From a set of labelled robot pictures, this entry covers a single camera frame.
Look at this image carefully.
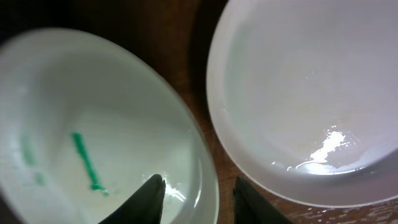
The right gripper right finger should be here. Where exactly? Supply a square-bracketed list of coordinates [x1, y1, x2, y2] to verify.
[233, 176, 292, 224]

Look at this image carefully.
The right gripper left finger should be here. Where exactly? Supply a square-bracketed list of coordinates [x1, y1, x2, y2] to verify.
[99, 174, 166, 224]

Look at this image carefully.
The white plate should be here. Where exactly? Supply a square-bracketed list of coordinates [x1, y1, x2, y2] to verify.
[1, 28, 219, 223]
[206, 0, 397, 208]

